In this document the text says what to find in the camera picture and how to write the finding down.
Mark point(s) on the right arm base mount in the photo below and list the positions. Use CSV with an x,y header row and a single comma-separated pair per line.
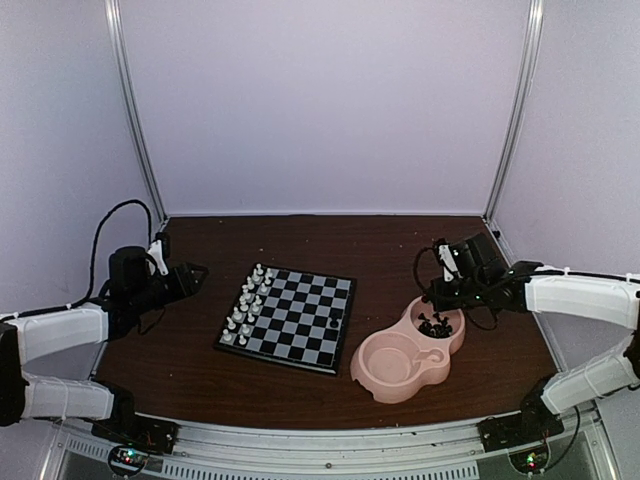
x,y
511,431

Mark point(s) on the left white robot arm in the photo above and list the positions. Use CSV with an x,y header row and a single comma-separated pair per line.
x,y
32,335

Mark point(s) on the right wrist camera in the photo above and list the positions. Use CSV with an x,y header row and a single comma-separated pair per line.
x,y
446,260

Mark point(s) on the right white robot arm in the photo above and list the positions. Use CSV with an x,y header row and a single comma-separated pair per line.
x,y
614,299

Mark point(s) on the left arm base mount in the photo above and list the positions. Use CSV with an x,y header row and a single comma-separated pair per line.
x,y
147,434

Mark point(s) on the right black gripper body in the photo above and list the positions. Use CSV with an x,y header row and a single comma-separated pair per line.
x,y
471,295

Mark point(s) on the black and white chessboard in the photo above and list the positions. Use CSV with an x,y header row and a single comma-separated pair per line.
x,y
292,323

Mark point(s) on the pile of black chess pieces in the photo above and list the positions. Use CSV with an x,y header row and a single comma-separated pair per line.
x,y
436,326

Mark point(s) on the aluminium frame post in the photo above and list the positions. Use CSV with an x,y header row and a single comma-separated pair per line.
x,y
116,32
528,63

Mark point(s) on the right aluminium frame post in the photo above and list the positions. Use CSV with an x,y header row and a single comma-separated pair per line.
x,y
528,63

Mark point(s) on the pink double pet bowl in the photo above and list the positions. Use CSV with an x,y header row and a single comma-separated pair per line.
x,y
393,364

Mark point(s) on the left aluminium frame post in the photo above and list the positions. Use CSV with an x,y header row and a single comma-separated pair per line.
x,y
116,32

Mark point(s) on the front aluminium rail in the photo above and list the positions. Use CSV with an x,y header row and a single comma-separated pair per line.
x,y
452,450

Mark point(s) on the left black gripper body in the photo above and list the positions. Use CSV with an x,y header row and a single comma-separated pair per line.
x,y
147,299

